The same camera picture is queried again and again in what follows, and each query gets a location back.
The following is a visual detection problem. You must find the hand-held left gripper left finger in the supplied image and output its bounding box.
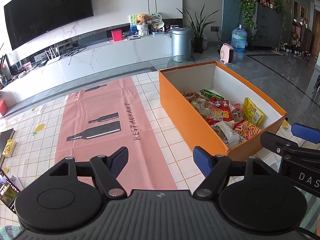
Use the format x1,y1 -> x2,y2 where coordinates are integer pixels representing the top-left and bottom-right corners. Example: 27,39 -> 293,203
47,147 -> 129,198

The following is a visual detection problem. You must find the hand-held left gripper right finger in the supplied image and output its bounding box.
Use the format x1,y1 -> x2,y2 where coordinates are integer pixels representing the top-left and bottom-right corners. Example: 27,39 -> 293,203
193,146 -> 279,198

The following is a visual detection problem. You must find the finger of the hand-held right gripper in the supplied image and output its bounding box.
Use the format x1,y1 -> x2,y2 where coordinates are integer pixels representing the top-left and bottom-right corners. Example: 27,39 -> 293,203
291,123 -> 320,144
260,131 -> 320,161

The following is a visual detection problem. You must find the orange striped fries packet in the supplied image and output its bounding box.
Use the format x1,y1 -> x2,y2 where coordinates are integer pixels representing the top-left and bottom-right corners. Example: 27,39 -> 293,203
234,119 -> 262,140

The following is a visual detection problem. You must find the yellow snack packet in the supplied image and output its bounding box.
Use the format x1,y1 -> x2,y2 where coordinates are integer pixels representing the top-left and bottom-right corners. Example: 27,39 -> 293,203
243,97 -> 265,127

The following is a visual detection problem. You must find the white green snack packet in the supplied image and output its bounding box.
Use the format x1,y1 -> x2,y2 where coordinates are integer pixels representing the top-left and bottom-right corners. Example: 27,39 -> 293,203
211,121 -> 247,148

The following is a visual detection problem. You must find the clear packet with red label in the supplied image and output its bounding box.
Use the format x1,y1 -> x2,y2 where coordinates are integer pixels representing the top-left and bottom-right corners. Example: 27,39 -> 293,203
231,102 -> 244,118

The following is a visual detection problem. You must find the large red snack packet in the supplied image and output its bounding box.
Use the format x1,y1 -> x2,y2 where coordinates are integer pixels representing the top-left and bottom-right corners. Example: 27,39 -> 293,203
206,99 -> 235,125

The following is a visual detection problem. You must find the orange cardboard box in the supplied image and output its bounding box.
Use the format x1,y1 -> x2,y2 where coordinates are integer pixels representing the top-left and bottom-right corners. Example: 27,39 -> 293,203
158,61 -> 287,162

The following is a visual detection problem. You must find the clear packet of brown nuts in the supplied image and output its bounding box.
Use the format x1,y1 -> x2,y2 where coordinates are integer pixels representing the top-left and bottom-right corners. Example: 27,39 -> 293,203
182,91 -> 203,101

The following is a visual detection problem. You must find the green sausage packet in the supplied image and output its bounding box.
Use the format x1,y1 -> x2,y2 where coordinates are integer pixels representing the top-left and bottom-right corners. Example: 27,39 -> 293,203
200,89 -> 224,100

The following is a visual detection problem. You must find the pink printed table mat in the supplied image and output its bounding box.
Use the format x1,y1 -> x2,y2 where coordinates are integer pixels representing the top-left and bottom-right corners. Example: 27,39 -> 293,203
54,76 -> 178,190

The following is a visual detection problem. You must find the dark wooden shelf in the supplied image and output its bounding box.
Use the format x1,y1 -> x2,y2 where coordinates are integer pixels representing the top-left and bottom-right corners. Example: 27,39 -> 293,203
291,17 -> 313,53

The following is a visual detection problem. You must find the pink space heater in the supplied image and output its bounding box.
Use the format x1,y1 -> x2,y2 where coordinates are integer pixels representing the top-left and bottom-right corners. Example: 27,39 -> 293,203
219,43 -> 236,64

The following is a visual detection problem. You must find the clear glass chair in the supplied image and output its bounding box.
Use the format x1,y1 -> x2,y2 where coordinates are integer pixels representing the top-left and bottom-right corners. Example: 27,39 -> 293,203
166,54 -> 197,68

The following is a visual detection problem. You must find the white marble television console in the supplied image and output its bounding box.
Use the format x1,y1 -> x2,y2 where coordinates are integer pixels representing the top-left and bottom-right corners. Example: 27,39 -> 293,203
0,34 -> 173,105

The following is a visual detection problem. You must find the blue water jug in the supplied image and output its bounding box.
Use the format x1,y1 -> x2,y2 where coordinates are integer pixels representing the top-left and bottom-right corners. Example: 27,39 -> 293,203
230,24 -> 248,53

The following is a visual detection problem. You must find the small yellow box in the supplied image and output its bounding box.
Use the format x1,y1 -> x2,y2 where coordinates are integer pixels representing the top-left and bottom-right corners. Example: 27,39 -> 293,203
2,139 -> 17,158

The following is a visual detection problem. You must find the dark grey cabinet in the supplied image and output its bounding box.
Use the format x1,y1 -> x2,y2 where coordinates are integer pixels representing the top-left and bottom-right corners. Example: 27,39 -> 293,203
252,1 -> 285,48

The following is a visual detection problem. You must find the smartphone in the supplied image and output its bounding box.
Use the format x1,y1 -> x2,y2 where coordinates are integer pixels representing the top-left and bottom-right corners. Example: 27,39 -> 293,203
0,167 -> 20,214

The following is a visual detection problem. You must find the black flat tray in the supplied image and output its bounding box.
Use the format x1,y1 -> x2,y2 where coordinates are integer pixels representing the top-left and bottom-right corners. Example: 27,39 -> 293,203
0,129 -> 15,157

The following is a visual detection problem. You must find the silver trash can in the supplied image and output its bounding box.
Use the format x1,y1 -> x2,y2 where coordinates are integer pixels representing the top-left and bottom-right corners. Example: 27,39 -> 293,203
171,27 -> 192,57

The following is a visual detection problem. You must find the white router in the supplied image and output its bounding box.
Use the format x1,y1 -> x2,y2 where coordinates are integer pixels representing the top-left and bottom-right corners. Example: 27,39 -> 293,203
44,44 -> 62,65

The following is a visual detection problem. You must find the red square box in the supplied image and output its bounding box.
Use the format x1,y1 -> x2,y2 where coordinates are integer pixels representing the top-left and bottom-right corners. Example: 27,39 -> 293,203
111,29 -> 123,42

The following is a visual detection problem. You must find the potted snake plant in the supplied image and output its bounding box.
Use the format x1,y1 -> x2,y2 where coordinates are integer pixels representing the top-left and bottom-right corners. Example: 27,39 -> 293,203
176,4 -> 220,53

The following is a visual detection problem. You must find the white knit basket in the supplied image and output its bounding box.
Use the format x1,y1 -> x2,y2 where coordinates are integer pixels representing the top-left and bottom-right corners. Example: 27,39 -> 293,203
137,24 -> 150,37

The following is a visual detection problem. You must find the green picture card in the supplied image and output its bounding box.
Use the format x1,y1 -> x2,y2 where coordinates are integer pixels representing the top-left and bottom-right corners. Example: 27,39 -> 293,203
129,14 -> 139,32

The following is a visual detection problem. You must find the trailing pothos plant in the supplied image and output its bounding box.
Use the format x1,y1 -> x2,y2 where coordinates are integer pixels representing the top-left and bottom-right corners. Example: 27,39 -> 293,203
212,0 -> 263,40

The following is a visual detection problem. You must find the round paper fan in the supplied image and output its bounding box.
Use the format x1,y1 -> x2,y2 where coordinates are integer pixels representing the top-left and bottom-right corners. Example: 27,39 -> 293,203
147,12 -> 164,28

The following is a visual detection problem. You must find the black curved television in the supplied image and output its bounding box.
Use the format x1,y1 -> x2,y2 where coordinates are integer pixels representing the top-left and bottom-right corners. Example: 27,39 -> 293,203
4,0 -> 94,51

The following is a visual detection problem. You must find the black cable bundle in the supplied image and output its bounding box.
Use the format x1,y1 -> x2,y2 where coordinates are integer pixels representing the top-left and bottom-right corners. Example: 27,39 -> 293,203
64,44 -> 87,57

